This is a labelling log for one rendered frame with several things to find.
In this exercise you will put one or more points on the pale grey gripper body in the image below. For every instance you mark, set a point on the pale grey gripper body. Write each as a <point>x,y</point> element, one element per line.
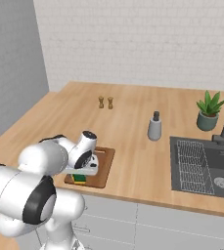
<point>80,171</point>

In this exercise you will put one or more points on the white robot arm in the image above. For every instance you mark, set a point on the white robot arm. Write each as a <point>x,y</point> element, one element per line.
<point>25,185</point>

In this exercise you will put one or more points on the green and yellow sponge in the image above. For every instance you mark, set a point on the green and yellow sponge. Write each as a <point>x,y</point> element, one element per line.
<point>80,179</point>

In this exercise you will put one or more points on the brown wooden cutting board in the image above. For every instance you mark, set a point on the brown wooden cutting board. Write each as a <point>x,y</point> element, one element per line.
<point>104,166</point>

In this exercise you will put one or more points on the narrow pale grey drawer front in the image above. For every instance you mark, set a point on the narrow pale grey drawer front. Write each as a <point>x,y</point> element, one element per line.
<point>113,208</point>

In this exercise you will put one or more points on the small wooden shaker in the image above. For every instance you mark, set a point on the small wooden shaker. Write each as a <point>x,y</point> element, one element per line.
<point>101,102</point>
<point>110,103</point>

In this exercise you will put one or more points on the grey soap dispenser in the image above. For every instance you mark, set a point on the grey soap dispenser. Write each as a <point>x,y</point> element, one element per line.
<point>155,128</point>

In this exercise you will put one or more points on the wide pale grey drawer front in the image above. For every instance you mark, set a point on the wide pale grey drawer front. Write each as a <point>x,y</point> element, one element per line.
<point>185,221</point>

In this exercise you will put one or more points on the wide pale grey cupboard door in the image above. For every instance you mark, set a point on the wide pale grey cupboard door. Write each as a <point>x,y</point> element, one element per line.
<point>175,241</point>

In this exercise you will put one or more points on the green plant in grey pot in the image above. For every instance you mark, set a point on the green plant in grey pot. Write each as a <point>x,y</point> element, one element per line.
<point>208,118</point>

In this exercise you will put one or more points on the dark grey sink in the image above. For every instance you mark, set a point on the dark grey sink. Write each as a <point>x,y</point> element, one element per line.
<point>222,166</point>

